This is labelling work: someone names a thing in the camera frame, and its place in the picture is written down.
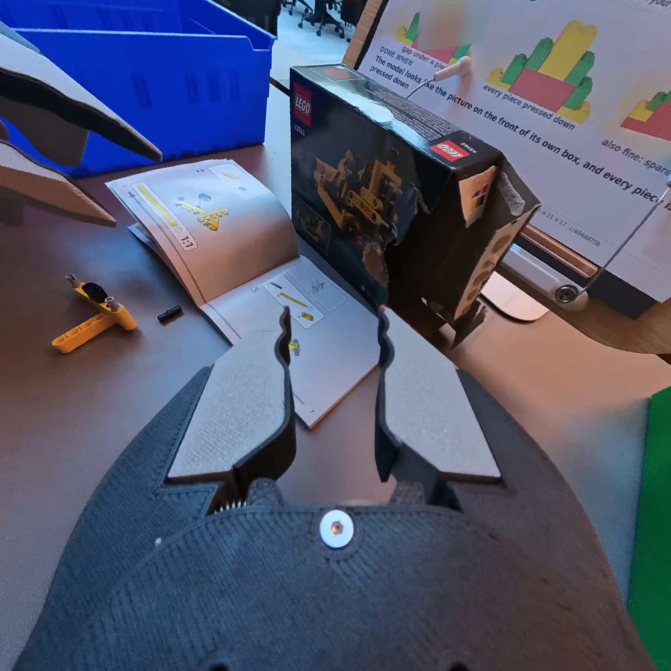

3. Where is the printed instruction sheet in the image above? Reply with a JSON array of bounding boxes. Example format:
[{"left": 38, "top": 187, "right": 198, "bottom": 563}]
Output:
[{"left": 356, "top": 0, "right": 671, "bottom": 304}]

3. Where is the white handled screwdriver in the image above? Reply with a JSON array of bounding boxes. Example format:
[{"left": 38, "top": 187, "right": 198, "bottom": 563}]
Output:
[{"left": 406, "top": 55, "right": 474, "bottom": 101}]

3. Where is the blue plastic bin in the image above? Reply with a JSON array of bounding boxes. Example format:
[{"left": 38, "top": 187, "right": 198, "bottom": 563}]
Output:
[{"left": 0, "top": 0, "right": 277, "bottom": 179}]

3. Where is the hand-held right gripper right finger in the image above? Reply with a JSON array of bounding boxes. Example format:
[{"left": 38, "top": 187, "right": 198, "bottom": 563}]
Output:
[{"left": 373, "top": 306, "right": 502, "bottom": 482}]

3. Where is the lego instruction booklet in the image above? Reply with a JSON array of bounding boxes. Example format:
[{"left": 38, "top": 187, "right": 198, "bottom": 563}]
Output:
[{"left": 104, "top": 158, "right": 392, "bottom": 431}]

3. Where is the green plastic bin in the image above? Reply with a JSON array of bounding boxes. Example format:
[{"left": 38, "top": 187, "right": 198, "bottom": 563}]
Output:
[{"left": 627, "top": 386, "right": 671, "bottom": 671}]

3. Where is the yellow lego beam assembly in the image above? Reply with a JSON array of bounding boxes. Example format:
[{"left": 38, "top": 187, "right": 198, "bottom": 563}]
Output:
[{"left": 51, "top": 273, "right": 138, "bottom": 354}]

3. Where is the black lego set box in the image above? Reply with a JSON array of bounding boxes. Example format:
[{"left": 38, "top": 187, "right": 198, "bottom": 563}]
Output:
[{"left": 289, "top": 63, "right": 542, "bottom": 350}]

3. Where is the wire page holder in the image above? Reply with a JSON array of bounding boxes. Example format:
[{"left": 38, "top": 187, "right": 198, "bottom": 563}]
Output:
[{"left": 555, "top": 175, "right": 671, "bottom": 306}]

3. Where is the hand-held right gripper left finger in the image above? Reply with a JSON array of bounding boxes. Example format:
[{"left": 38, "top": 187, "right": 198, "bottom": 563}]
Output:
[{"left": 167, "top": 306, "right": 297, "bottom": 483}]

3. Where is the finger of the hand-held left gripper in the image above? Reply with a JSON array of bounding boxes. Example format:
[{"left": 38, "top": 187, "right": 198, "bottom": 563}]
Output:
[
  {"left": 0, "top": 142, "right": 117, "bottom": 228},
  {"left": 0, "top": 21, "right": 164, "bottom": 169}
]

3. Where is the black office chair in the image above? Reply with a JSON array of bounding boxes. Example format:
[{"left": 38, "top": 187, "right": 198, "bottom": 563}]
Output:
[{"left": 296, "top": 0, "right": 348, "bottom": 39}]

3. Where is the white stand base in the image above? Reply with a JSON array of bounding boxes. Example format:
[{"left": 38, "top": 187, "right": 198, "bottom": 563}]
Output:
[{"left": 479, "top": 272, "right": 550, "bottom": 322}]

